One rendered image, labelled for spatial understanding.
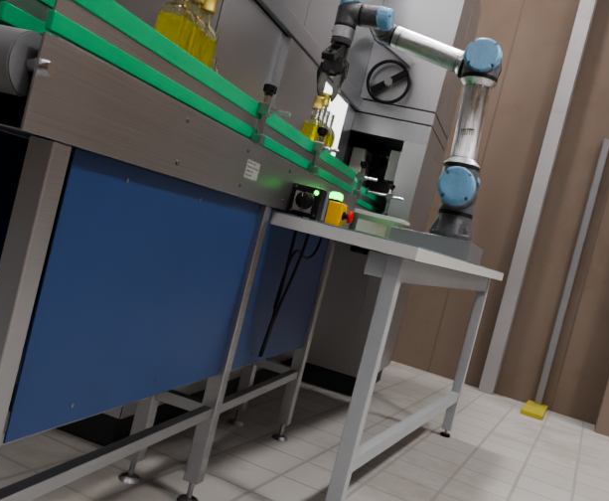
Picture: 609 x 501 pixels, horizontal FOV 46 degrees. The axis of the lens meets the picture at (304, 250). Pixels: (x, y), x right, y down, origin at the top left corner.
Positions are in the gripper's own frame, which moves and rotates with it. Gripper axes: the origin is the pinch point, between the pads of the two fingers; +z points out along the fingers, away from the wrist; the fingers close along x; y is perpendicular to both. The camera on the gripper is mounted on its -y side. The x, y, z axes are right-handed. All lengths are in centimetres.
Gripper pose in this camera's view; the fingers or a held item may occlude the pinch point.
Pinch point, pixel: (326, 95)
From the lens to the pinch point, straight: 251.5
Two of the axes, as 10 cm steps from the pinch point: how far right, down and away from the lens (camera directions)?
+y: 2.6, 0.4, 9.6
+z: -2.4, 9.7, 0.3
